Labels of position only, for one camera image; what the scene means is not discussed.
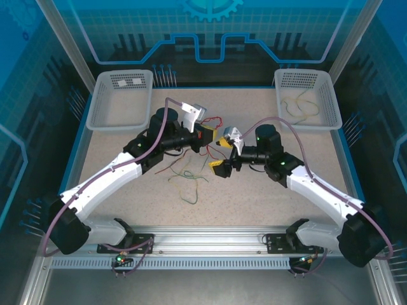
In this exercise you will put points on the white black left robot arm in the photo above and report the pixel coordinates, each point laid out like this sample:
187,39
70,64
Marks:
105,178

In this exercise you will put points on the aluminium frame post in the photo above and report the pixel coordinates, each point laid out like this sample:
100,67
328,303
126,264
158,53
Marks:
353,38
66,38

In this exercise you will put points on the white perforated plastic basket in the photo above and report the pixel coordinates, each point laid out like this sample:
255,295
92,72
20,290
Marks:
121,108
286,79

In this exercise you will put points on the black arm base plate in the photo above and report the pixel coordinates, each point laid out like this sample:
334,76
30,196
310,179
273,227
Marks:
140,243
280,243

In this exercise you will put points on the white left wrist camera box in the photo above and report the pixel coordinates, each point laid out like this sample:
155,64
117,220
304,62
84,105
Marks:
190,114

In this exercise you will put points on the white paper sticker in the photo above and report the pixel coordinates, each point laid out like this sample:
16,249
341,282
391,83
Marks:
122,83
137,81

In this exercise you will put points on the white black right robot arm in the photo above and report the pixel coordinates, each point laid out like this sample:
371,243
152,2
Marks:
318,187

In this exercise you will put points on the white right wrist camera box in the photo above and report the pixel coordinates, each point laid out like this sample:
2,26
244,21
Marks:
235,133

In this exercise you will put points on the aluminium mounting rail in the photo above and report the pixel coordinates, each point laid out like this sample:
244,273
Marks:
210,238

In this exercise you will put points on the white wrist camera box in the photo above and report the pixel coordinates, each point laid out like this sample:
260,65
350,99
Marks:
190,114
235,133

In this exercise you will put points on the small LED circuit board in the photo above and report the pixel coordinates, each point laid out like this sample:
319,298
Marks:
121,259
306,260

